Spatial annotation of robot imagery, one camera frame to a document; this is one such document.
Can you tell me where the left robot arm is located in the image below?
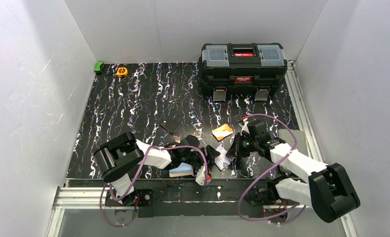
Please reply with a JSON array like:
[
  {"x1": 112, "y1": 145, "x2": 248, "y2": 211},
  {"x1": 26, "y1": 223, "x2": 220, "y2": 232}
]
[{"x1": 93, "y1": 132, "x2": 220, "y2": 204}]

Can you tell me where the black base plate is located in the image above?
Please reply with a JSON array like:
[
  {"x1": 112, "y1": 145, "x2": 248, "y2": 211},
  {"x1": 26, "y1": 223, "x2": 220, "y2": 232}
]
[{"x1": 104, "y1": 178, "x2": 281, "y2": 218}]

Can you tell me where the black plastic toolbox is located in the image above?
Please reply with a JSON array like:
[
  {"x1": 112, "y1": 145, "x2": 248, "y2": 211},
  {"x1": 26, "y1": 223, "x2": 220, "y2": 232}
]
[{"x1": 198, "y1": 42, "x2": 288, "y2": 99}]

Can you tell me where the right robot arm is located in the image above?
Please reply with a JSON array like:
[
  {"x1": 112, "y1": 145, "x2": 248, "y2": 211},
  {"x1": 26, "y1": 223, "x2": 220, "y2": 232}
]
[{"x1": 226, "y1": 118, "x2": 361, "y2": 223}]

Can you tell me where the yellow tape measure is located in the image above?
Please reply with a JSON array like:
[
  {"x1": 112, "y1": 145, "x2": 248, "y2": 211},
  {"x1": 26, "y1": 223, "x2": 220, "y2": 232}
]
[{"x1": 116, "y1": 67, "x2": 128, "y2": 78}]

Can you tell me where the aluminium frame rail front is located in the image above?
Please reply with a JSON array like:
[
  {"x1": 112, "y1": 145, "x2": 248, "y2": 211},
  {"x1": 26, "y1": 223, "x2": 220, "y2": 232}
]
[{"x1": 45, "y1": 186, "x2": 357, "y2": 237}]

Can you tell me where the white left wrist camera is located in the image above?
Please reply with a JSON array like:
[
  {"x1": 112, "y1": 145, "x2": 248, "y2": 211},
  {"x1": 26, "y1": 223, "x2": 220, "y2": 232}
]
[{"x1": 195, "y1": 165, "x2": 211, "y2": 187}]

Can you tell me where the beige card holder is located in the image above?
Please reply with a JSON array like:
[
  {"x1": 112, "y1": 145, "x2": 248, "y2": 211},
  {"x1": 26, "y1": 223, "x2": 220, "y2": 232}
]
[{"x1": 169, "y1": 163, "x2": 194, "y2": 178}]

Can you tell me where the orange card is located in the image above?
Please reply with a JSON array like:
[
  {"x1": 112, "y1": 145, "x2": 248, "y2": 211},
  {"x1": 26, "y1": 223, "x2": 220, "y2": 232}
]
[{"x1": 212, "y1": 123, "x2": 233, "y2": 141}]

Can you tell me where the silver toolbox latch left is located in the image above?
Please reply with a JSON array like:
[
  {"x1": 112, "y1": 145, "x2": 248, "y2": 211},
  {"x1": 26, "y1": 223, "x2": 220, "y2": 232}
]
[{"x1": 212, "y1": 87, "x2": 227, "y2": 102}]

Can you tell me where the silver toolbox latch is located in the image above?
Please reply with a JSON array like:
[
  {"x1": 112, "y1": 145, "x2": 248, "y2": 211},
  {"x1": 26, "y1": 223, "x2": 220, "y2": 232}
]
[
  {"x1": 212, "y1": 87, "x2": 227, "y2": 102},
  {"x1": 254, "y1": 88, "x2": 270, "y2": 102}
]

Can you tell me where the black VIP card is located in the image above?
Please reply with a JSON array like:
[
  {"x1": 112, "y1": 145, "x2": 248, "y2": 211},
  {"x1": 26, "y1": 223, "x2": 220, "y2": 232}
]
[{"x1": 160, "y1": 119, "x2": 181, "y2": 135}]

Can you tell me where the grey pad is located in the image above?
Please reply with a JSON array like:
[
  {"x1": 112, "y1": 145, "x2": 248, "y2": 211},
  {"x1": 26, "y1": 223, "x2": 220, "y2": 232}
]
[{"x1": 277, "y1": 128, "x2": 308, "y2": 174}]

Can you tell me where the aluminium frame rail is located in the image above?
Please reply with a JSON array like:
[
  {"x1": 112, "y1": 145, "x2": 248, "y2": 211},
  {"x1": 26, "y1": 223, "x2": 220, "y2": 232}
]
[
  {"x1": 285, "y1": 60, "x2": 323, "y2": 162},
  {"x1": 45, "y1": 186, "x2": 357, "y2": 237}
]

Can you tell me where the aluminium frame rail right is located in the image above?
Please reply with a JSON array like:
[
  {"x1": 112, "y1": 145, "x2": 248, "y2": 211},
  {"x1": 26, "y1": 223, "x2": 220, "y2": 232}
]
[{"x1": 285, "y1": 60, "x2": 323, "y2": 162}]

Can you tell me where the silver toolbox latch right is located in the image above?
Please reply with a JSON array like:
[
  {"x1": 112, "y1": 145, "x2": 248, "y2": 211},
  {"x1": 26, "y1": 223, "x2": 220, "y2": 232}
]
[{"x1": 254, "y1": 88, "x2": 270, "y2": 102}]

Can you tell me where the white card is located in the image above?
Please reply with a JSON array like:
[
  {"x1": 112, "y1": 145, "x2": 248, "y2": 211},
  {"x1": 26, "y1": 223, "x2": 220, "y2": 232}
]
[{"x1": 215, "y1": 146, "x2": 233, "y2": 171}]

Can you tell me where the green plastic object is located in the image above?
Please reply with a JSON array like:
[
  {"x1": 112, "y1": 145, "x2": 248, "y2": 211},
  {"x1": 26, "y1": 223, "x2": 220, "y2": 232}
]
[{"x1": 93, "y1": 61, "x2": 104, "y2": 75}]

